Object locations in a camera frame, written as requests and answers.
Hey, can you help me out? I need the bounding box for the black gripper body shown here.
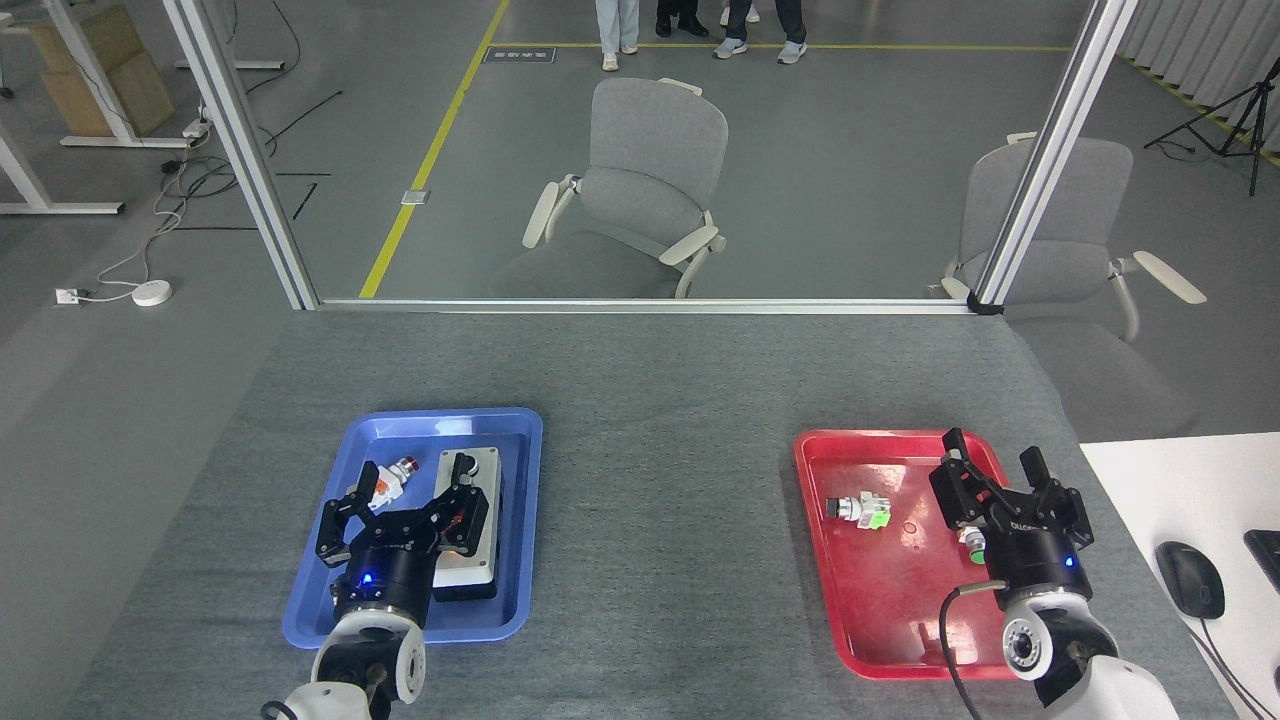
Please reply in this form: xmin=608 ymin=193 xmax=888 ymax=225
xmin=331 ymin=514 xmax=442 ymax=630
xmin=984 ymin=510 xmax=1097 ymax=603

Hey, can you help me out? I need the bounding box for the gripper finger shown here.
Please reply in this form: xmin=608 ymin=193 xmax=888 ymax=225
xmin=928 ymin=427 xmax=1007 ymax=532
xmin=424 ymin=452 xmax=492 ymax=557
xmin=1017 ymin=446 xmax=1097 ymax=548
xmin=315 ymin=461 xmax=387 ymax=569

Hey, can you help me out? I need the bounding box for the white control box with buttons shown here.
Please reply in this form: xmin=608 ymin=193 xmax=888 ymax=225
xmin=430 ymin=447 xmax=503 ymax=603

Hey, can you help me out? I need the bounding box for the red push button orange block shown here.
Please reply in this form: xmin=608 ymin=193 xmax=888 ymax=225
xmin=345 ymin=455 xmax=419 ymax=513

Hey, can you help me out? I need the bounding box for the brown cardboard box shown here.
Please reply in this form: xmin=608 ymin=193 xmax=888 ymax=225
xmin=40 ymin=50 xmax=176 ymax=139
xmin=28 ymin=5 xmax=144 ymax=73

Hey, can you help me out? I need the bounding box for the blue plastic tray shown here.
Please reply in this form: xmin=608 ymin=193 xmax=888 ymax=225
xmin=282 ymin=407 xmax=544 ymax=651

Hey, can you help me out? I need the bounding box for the red plastic tray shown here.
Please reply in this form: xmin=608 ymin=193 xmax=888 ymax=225
xmin=793 ymin=429 xmax=1016 ymax=682

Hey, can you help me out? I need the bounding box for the black computer mouse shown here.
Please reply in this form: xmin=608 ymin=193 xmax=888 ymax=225
xmin=1156 ymin=541 xmax=1227 ymax=621

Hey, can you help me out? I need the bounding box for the black keyboard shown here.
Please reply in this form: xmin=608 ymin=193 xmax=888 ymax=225
xmin=1243 ymin=529 xmax=1280 ymax=591

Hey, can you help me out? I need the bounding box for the silver aluminium crossbar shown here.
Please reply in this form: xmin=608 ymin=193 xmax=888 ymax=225
xmin=318 ymin=297 xmax=976 ymax=315

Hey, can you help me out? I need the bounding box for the grey office chair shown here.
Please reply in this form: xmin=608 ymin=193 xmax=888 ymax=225
xmin=928 ymin=131 xmax=1208 ymax=441
xmin=490 ymin=77 xmax=729 ymax=300

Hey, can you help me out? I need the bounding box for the black tripod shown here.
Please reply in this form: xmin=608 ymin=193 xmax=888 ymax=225
xmin=1144 ymin=55 xmax=1280 ymax=197

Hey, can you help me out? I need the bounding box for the black knob switch green block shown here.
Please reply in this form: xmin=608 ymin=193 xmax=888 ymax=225
xmin=826 ymin=492 xmax=891 ymax=531

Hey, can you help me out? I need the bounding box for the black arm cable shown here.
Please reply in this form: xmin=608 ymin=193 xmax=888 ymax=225
xmin=938 ymin=580 xmax=1007 ymax=720

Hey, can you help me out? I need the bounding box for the black mouse cable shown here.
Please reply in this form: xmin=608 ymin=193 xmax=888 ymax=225
xmin=1190 ymin=615 xmax=1278 ymax=720

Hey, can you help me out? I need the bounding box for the white floor cable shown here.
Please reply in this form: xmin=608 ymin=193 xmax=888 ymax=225
xmin=78 ymin=130 xmax=206 ymax=301

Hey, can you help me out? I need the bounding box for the silver aluminium post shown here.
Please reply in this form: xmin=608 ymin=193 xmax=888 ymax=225
xmin=968 ymin=0 xmax=1141 ymax=315
xmin=163 ymin=0 xmax=321 ymax=311

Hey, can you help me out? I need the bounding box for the black floor cable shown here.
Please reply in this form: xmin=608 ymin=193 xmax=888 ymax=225
xmin=245 ymin=90 xmax=344 ymax=153

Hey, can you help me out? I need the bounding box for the white desk frame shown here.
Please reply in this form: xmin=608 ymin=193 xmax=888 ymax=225
xmin=0 ymin=120 xmax=126 ymax=216
xmin=40 ymin=0 xmax=193 ymax=149

